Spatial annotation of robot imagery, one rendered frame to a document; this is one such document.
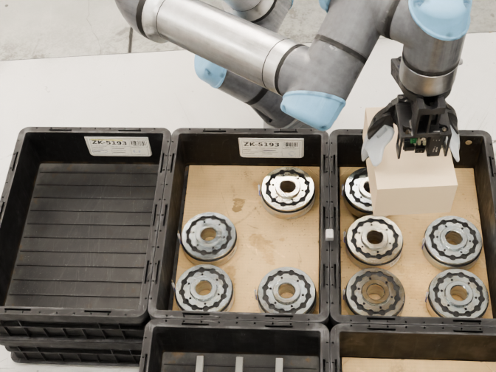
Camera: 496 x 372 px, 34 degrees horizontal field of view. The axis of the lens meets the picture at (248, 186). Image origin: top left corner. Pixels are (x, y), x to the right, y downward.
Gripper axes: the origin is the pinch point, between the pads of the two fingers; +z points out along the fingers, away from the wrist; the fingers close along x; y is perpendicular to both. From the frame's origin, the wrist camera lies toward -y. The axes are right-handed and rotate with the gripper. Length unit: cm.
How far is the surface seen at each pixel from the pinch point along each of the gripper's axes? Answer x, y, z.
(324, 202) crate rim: -12.6, -2.6, 16.8
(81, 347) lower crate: -57, 17, 30
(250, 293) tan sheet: -26.6, 9.4, 26.8
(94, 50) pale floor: -84, -136, 111
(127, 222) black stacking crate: -50, -7, 27
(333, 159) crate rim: -10.2, -12.0, 16.9
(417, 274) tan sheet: 3.5, 7.5, 26.7
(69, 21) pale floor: -95, -153, 111
